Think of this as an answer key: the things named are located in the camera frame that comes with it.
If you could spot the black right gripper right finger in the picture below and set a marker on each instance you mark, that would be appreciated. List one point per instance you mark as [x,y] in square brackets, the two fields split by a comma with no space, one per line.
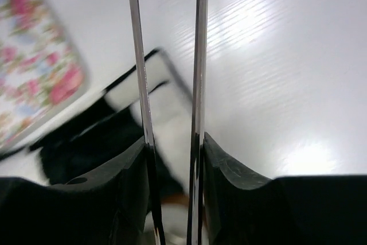
[244,207]

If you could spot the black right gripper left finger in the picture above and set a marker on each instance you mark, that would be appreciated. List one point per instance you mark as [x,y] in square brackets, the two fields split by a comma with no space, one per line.
[107,205]

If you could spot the black white checkered placemat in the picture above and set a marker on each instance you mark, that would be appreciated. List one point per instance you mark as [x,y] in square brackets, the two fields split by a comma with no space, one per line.
[109,126]

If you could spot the floral rectangular tray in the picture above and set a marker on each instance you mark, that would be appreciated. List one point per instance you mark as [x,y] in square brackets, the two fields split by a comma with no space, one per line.
[42,72]

